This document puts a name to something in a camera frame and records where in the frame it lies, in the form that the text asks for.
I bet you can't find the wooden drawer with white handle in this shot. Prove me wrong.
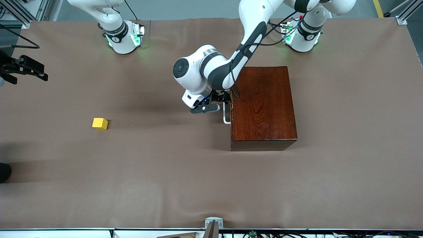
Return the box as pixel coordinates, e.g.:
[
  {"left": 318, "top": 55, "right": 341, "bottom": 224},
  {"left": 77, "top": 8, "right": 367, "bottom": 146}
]
[{"left": 222, "top": 96, "right": 234, "bottom": 151}]

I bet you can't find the dark wooden drawer cabinet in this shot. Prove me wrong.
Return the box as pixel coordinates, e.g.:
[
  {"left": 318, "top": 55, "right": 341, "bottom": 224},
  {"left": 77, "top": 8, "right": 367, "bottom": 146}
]
[{"left": 230, "top": 66, "right": 298, "bottom": 152}]

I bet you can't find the brown table cover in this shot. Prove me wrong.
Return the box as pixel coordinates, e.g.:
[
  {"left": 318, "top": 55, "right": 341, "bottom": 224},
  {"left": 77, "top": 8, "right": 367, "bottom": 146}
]
[{"left": 0, "top": 17, "right": 423, "bottom": 230}]

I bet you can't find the black round object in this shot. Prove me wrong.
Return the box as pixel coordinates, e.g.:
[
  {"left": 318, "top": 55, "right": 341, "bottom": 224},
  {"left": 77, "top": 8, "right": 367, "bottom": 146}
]
[{"left": 0, "top": 163, "right": 12, "bottom": 183}]

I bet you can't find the brown cardboard piece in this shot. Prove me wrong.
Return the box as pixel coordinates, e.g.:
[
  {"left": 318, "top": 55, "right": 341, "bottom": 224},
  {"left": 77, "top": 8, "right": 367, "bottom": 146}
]
[{"left": 156, "top": 232, "right": 199, "bottom": 238}]

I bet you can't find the thin grey stand rod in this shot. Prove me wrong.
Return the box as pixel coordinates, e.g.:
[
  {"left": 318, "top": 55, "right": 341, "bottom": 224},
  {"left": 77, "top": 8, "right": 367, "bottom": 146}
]
[{"left": 383, "top": 0, "right": 407, "bottom": 18}]

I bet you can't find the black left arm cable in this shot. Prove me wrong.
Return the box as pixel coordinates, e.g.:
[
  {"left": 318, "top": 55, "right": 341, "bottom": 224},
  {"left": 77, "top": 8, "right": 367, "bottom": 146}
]
[{"left": 230, "top": 12, "right": 298, "bottom": 99}]

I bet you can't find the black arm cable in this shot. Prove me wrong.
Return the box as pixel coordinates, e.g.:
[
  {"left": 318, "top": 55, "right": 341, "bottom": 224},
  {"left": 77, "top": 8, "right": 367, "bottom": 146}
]
[
  {"left": 0, "top": 24, "right": 40, "bottom": 49},
  {"left": 230, "top": 12, "right": 298, "bottom": 99}
]

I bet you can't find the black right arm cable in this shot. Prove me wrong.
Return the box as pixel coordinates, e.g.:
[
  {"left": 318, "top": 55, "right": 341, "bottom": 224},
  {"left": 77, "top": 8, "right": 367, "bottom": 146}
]
[{"left": 0, "top": 24, "right": 40, "bottom": 49}]

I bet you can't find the aluminium frame profile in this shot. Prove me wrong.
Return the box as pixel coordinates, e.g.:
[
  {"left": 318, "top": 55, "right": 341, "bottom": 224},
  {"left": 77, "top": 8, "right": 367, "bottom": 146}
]
[
  {"left": 396, "top": 0, "right": 420, "bottom": 25},
  {"left": 0, "top": 0, "right": 50, "bottom": 28}
]

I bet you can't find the black left base cable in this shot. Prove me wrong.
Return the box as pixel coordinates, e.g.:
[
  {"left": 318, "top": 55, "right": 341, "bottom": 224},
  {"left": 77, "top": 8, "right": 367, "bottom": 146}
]
[{"left": 268, "top": 19, "right": 285, "bottom": 35}]

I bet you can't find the black base cable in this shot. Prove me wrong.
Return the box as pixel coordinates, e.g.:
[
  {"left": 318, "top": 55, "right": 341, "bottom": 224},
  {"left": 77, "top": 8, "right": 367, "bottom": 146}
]
[
  {"left": 124, "top": 0, "right": 138, "bottom": 20},
  {"left": 268, "top": 19, "right": 285, "bottom": 35}
]

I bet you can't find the black right base cable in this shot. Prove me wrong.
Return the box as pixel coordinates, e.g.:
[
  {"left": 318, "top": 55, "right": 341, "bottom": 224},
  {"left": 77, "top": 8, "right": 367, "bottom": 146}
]
[{"left": 124, "top": 0, "right": 138, "bottom": 20}]

